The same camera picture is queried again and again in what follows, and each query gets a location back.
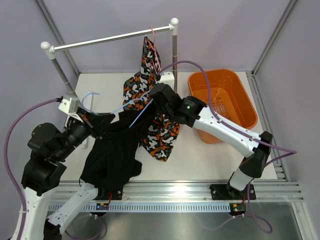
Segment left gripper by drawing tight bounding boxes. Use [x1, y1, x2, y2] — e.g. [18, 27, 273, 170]
[55, 105, 117, 160]

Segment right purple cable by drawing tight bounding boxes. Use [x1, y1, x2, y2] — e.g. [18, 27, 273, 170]
[157, 60, 298, 235]

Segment white slotted cable duct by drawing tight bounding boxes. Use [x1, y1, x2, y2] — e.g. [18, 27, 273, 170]
[47, 202, 238, 213]

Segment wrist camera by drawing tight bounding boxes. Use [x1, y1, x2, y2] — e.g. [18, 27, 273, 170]
[158, 71, 175, 89]
[58, 95, 81, 120]

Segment purple cable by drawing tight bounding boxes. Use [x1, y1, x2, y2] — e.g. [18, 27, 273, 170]
[2, 96, 107, 238]
[157, 60, 298, 235]

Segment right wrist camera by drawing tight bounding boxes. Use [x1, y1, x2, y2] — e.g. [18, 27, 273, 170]
[158, 71, 175, 89]

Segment black shorts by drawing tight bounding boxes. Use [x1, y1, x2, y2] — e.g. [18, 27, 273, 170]
[80, 110, 154, 191]

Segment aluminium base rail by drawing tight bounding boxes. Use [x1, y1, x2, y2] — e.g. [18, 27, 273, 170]
[32, 180, 305, 203]

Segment blue wire hanger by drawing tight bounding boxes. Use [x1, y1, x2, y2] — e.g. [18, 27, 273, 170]
[81, 90, 153, 128]

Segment orange camouflage shorts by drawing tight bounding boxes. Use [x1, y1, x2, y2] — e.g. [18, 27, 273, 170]
[123, 36, 180, 162]

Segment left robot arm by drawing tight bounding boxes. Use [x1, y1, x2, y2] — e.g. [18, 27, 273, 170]
[11, 110, 115, 240]

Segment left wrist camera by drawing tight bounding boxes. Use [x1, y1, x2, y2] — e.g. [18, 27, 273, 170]
[58, 95, 81, 120]

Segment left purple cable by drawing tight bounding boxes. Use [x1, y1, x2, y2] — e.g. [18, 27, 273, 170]
[2, 96, 107, 238]

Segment silver clothes rack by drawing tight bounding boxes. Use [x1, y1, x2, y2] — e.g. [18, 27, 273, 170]
[40, 17, 185, 148]

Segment orange plastic basket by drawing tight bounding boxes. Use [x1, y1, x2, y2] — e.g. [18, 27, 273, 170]
[188, 69, 258, 144]

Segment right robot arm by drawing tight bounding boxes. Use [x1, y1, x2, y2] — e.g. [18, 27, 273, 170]
[150, 83, 273, 200]

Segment pink wire hanger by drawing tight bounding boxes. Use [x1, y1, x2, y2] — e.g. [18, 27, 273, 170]
[149, 26, 162, 72]

